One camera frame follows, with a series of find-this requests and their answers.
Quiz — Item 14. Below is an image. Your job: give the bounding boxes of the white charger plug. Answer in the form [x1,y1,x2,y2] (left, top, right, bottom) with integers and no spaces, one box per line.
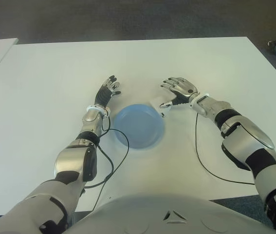
[149,96,171,117]

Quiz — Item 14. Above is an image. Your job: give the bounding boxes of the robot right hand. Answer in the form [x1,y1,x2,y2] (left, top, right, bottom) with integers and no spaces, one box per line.
[159,77,200,109]

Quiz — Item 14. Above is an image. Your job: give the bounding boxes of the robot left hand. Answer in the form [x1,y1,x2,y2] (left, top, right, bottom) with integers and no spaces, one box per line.
[95,75,121,108]

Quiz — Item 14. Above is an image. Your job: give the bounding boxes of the grey robot torso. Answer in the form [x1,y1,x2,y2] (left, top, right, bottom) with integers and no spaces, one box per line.
[71,192,276,234]

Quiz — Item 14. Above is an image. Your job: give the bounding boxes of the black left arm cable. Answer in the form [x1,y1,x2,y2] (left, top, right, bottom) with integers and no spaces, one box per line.
[84,114,130,213]

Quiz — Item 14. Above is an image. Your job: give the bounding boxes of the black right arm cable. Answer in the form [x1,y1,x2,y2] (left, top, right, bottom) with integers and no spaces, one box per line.
[195,112,256,185]

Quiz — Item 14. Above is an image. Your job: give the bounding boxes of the blue plastic plate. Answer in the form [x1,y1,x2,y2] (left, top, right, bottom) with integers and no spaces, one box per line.
[113,104,165,150]

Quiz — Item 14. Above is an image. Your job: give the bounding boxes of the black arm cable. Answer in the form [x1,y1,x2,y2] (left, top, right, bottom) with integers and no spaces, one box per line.
[84,114,130,213]
[195,112,256,185]

